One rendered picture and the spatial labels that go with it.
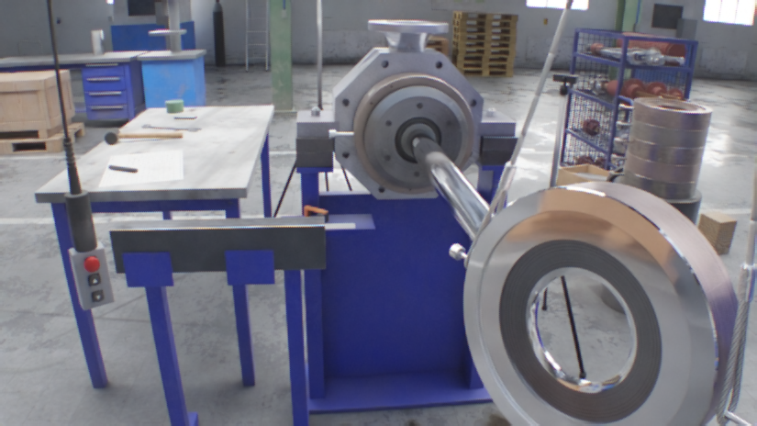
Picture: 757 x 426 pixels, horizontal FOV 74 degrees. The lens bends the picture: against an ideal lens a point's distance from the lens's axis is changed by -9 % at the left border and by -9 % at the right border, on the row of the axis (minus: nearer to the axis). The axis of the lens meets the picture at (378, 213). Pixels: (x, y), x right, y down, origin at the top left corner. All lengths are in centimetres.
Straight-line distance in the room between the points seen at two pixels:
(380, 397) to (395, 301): 39
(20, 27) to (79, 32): 147
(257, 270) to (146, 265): 32
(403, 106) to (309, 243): 48
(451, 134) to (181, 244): 85
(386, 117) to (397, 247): 62
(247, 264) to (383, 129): 55
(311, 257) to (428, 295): 70
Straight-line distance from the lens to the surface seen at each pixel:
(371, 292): 215
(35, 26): 1496
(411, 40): 179
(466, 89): 182
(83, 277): 119
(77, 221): 114
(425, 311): 223
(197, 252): 165
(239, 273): 165
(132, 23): 1246
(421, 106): 163
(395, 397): 227
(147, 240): 167
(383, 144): 164
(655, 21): 1385
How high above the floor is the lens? 148
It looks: 22 degrees down
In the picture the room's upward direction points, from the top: 1 degrees clockwise
